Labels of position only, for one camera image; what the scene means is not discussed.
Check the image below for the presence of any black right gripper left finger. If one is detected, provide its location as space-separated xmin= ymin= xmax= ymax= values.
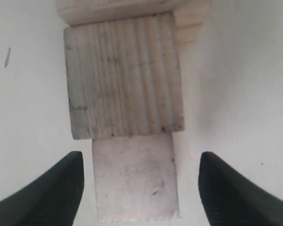
xmin=0 ymin=151 xmax=84 ymax=226

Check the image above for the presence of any second largest wooden cube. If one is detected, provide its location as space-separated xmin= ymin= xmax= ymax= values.
xmin=55 ymin=0 xmax=212 ymax=44

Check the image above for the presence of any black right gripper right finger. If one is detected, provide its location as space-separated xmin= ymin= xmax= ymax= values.
xmin=198 ymin=152 xmax=283 ymax=226

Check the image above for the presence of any smallest wooden cube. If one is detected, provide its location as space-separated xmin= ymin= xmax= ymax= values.
xmin=92 ymin=133 xmax=179 ymax=223

